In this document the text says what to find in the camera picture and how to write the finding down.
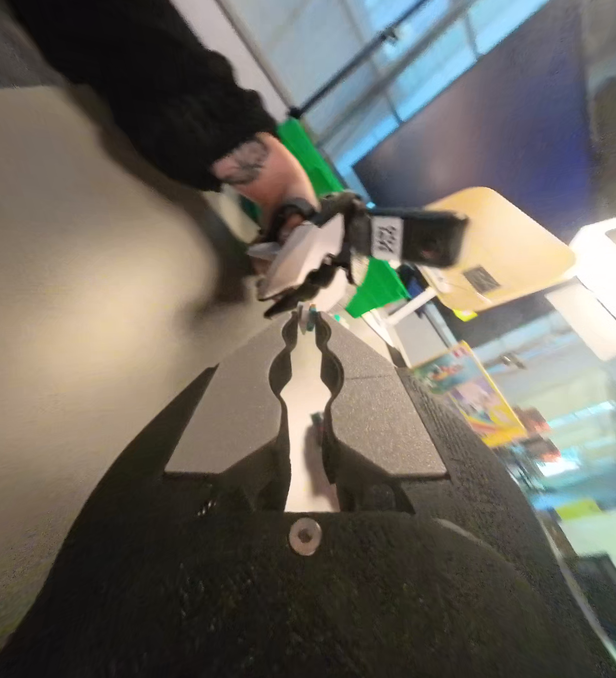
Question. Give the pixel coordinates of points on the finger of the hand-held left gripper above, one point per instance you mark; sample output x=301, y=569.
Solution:
x=339, y=291
x=302, y=254

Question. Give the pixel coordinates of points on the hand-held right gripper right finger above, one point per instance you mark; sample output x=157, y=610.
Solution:
x=387, y=429

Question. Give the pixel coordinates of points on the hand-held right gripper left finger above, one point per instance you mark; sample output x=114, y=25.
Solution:
x=223, y=423

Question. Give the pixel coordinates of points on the small orange green lego assembly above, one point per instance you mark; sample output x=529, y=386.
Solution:
x=308, y=318

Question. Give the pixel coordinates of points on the yellow lego set box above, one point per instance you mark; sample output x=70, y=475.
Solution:
x=477, y=397

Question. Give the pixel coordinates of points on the person's left hand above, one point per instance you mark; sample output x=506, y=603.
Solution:
x=281, y=180

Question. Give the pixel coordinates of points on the green plastic bin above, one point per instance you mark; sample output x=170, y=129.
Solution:
x=308, y=153

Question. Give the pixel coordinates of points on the black tripod pole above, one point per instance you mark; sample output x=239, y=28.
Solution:
x=355, y=58

